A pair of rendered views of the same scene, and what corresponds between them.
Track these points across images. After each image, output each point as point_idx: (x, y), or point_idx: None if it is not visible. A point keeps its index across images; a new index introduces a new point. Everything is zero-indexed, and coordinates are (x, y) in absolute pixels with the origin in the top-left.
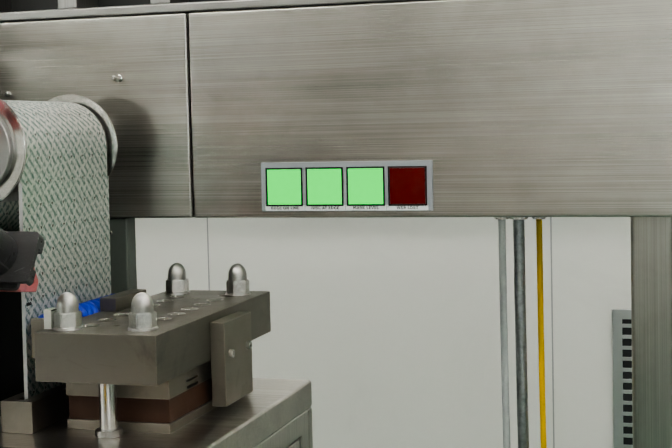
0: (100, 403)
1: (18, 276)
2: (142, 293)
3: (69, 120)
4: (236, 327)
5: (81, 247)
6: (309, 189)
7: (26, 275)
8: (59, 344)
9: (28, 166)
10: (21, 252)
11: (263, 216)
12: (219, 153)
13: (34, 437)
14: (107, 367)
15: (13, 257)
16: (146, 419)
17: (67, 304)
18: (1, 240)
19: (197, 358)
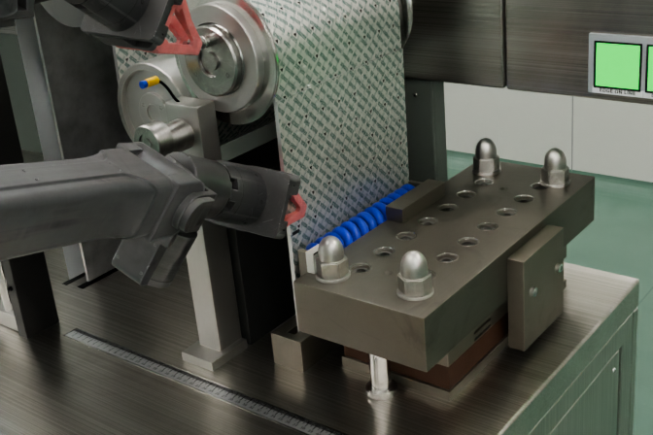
0: (369, 361)
1: (266, 229)
2: (413, 254)
3: None
4: (541, 256)
5: (366, 143)
6: (650, 72)
7: (275, 230)
8: (320, 300)
9: (286, 77)
10: (270, 198)
11: (589, 97)
12: (537, 16)
13: (302, 382)
14: (371, 338)
15: (260, 206)
16: (424, 379)
17: (328, 253)
18: (241, 194)
19: (487, 308)
